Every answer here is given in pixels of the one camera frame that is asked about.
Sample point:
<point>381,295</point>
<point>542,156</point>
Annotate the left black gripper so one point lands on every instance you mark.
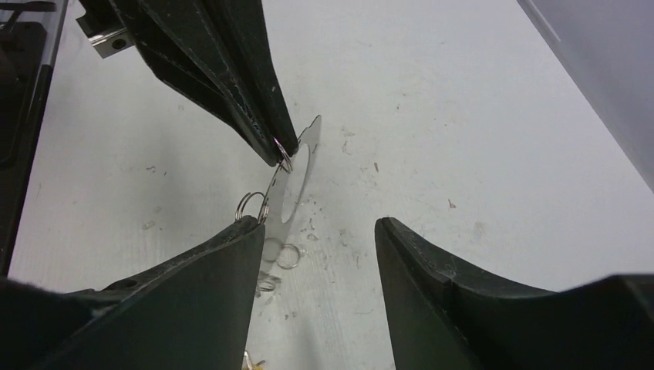
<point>180,43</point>

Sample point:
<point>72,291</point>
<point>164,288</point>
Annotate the key with yellow tag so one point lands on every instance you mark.
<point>249,364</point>

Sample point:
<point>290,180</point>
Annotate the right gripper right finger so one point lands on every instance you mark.
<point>446,313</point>

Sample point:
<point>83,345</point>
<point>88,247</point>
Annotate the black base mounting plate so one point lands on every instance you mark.
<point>30,35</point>

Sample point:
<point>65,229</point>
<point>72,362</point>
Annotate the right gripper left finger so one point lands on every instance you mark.
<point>190,312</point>

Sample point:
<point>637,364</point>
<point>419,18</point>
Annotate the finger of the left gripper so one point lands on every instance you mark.
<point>242,26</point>

